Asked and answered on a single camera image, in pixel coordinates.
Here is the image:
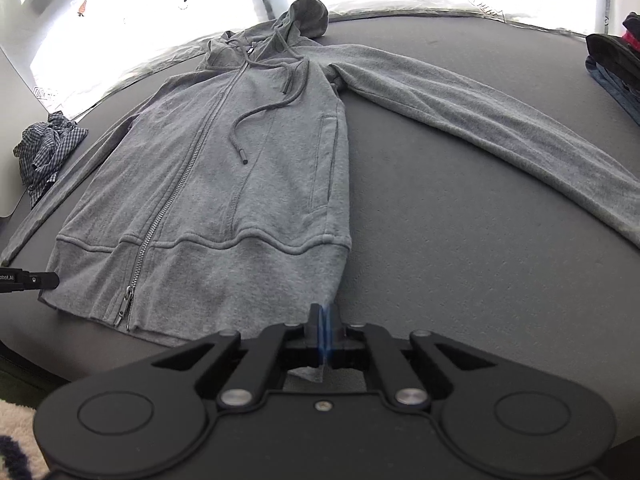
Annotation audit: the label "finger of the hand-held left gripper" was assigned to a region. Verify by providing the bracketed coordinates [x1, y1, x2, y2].
[27, 271, 61, 293]

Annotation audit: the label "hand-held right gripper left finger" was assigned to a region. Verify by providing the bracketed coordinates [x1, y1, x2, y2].
[150, 303, 327, 408]

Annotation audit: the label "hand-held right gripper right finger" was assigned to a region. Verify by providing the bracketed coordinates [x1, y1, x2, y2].
[325, 304, 501, 408]

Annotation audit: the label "grey zip hoodie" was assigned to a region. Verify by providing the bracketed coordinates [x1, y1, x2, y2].
[0, 0, 640, 385]

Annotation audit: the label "blue checked shirt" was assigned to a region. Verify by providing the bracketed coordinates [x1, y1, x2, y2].
[16, 111, 90, 209]

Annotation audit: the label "white fluffy rug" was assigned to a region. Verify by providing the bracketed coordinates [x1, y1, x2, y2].
[0, 394, 53, 480]

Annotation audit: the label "white board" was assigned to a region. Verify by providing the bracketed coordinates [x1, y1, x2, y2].
[0, 40, 56, 218]

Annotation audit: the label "white printed window curtain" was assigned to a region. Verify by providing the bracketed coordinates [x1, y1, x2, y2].
[0, 0, 612, 122]

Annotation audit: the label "folded denim jeans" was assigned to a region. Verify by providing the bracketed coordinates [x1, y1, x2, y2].
[584, 57, 640, 127]

